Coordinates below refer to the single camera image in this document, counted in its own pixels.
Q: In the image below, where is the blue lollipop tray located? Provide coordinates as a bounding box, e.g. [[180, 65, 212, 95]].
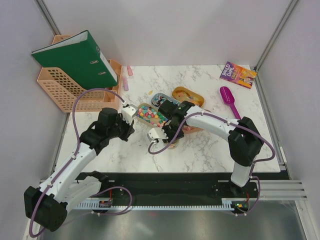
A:
[[151, 93, 180, 109]]

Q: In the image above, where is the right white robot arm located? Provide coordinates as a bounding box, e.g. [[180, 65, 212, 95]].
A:
[[148, 100, 264, 197]]

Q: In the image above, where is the pink highlighter marker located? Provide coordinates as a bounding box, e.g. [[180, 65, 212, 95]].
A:
[[127, 65, 133, 77], [122, 76, 129, 92]]

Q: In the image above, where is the pink gummy star tray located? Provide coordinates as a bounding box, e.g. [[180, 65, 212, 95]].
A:
[[182, 122, 203, 134]]

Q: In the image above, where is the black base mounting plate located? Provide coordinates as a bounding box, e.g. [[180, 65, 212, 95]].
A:
[[100, 172, 258, 207]]

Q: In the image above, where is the beige candy tray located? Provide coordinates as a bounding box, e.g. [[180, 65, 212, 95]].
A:
[[136, 103, 169, 128]]

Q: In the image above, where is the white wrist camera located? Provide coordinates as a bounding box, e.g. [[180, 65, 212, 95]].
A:
[[120, 102, 138, 125], [147, 127, 169, 144]]

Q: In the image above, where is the yellow candy tray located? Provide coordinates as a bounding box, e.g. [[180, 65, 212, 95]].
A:
[[171, 86, 205, 107]]

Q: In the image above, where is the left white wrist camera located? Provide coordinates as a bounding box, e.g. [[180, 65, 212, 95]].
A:
[[120, 102, 138, 125]]

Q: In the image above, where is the green ring binder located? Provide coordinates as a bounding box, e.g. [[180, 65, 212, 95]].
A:
[[31, 30, 118, 90]]

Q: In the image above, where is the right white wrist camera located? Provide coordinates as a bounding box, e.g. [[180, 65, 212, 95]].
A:
[[147, 127, 169, 144]]

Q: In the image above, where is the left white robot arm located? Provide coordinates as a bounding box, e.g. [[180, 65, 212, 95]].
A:
[[23, 104, 137, 232]]

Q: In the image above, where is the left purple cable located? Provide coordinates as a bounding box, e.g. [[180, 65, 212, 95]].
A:
[[28, 87, 133, 238]]

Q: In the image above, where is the peach mesh file basket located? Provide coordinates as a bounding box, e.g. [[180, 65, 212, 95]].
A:
[[36, 34, 108, 113]]

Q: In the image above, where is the clear glass jar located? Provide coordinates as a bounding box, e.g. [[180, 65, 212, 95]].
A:
[[168, 139, 180, 150]]

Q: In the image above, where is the peach desk organizer box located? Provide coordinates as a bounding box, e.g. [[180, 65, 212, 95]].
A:
[[103, 59, 123, 110]]

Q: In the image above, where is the Roald Dahl paperback book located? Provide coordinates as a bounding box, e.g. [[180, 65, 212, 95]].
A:
[[219, 61, 257, 89]]

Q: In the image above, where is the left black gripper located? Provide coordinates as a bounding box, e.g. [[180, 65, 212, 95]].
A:
[[107, 113, 134, 142]]

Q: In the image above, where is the magenta plastic scoop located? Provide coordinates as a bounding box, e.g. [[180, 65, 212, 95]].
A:
[[219, 86, 241, 120]]

